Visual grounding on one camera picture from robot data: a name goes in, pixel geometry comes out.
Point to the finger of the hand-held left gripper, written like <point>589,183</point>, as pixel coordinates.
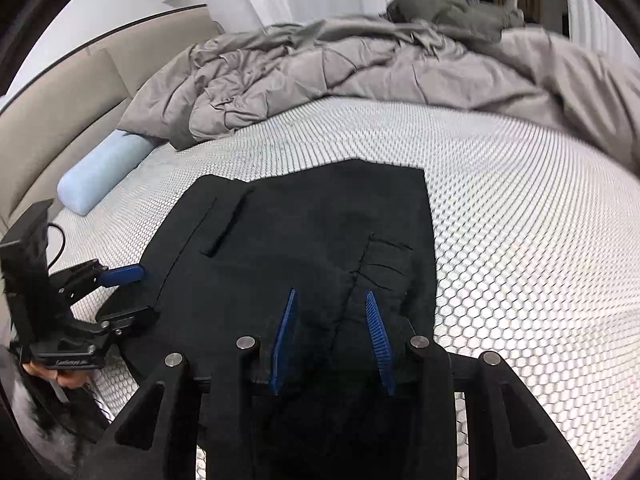
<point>125,274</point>
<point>130,317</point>

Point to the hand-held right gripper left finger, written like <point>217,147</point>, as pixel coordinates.
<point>284,340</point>

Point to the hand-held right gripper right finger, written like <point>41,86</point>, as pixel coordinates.
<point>380,340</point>

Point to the black pants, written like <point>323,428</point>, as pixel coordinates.
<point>300,235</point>

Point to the person's left hand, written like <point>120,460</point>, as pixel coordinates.
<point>70,379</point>

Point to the light blue bolster pillow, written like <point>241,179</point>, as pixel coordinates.
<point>100,175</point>

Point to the beige padded headboard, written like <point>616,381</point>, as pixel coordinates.
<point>65,110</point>

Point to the hexagon patterned mattress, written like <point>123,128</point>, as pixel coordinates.
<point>525,235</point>

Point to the grey crumpled duvet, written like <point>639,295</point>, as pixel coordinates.
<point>350,65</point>

